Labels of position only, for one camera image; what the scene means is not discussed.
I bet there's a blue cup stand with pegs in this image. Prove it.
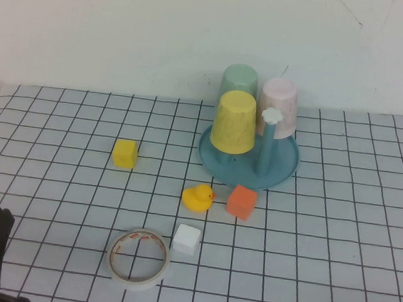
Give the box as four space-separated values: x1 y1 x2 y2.
194 100 305 195

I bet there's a yellow rubber duck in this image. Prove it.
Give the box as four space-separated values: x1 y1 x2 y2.
180 182 217 215

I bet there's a pale pink plastic cup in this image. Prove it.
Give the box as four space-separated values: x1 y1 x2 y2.
254 75 301 141

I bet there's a white foam cube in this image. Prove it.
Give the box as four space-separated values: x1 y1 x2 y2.
171 222 202 256

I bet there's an orange foam cube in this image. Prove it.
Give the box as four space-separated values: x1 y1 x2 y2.
225 184 259 223

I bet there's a yellow plastic cup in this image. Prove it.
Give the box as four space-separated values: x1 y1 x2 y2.
208 89 261 156

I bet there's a yellow foam cube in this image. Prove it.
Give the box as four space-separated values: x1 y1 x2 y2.
111 139 139 169

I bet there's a pale green plastic cup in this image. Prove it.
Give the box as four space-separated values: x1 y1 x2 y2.
219 63 261 100

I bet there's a white adhesive tape roll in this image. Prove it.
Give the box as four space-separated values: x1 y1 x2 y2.
104 225 173 295

